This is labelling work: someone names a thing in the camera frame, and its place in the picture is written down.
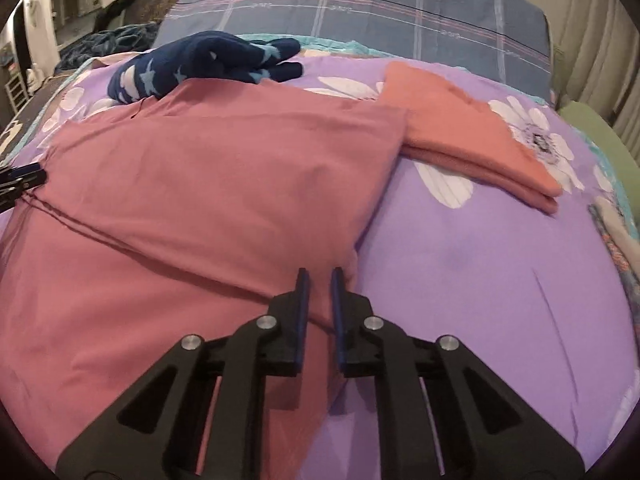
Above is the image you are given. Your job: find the dusty pink garment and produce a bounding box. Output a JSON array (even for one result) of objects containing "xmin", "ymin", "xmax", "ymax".
[{"xmin": 1, "ymin": 79, "xmax": 406, "ymax": 479}]

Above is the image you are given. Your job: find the dark teal patterned blanket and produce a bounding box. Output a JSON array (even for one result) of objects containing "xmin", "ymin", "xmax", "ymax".
[{"xmin": 54, "ymin": 22, "xmax": 160, "ymax": 75}]

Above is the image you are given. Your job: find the black garment on headboard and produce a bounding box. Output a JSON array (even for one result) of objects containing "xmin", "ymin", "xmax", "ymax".
[{"xmin": 92, "ymin": 0, "xmax": 136, "ymax": 34}]

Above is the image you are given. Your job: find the navy star-patterned fleece garment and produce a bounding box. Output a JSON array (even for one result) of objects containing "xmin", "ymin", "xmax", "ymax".
[{"xmin": 107, "ymin": 30, "xmax": 304, "ymax": 104}]

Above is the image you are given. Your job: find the folded coral orange garment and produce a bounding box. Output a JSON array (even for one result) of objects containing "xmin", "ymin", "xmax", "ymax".
[{"xmin": 378, "ymin": 62, "xmax": 563, "ymax": 214}]

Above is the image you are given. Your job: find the light green cushion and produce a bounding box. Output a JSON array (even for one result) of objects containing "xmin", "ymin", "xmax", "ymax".
[{"xmin": 559, "ymin": 102, "xmax": 639, "ymax": 203}]

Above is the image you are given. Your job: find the beige curtain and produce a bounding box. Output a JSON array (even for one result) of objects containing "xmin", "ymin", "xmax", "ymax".
[{"xmin": 554, "ymin": 0, "xmax": 639, "ymax": 144}]

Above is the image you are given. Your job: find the blue plaid pillow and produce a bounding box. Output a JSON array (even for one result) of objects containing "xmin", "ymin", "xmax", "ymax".
[{"xmin": 155, "ymin": 0, "xmax": 551, "ymax": 99}]

